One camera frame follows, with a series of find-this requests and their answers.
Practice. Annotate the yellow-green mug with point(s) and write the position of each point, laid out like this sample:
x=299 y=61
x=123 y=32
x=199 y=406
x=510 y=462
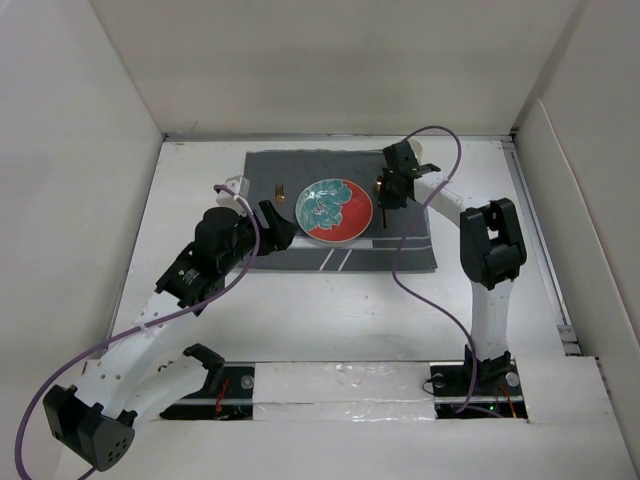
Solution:
x=417 y=149

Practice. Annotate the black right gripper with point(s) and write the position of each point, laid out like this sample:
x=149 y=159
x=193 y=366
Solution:
x=385 y=200

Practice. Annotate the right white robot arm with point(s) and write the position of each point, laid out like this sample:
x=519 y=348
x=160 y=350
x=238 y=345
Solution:
x=491 y=245

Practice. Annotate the red and teal round plate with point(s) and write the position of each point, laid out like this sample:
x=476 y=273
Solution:
x=334 y=211

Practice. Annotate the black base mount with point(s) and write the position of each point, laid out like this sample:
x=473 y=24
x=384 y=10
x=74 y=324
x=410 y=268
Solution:
x=225 y=395
x=500 y=397

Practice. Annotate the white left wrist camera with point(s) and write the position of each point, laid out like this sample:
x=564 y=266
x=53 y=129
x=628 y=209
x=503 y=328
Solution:
x=232 y=193

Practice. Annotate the copper fork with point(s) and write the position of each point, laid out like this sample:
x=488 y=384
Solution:
x=279 y=195

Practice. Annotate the white foam front board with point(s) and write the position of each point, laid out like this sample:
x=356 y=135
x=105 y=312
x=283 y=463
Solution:
x=564 y=398

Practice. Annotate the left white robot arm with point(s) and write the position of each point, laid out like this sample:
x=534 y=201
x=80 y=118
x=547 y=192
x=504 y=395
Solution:
x=97 y=417

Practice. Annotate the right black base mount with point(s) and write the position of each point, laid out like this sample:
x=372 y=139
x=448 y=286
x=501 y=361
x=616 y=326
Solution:
x=500 y=397

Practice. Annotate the copper spoon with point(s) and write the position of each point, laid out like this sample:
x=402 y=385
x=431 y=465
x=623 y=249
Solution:
x=379 y=190

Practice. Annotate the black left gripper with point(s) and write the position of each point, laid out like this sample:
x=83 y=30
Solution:
x=278 y=234

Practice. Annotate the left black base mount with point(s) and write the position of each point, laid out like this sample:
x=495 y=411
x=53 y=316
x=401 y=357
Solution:
x=225 y=395

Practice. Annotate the grey striped cloth placemat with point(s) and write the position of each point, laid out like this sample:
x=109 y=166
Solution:
x=373 y=251

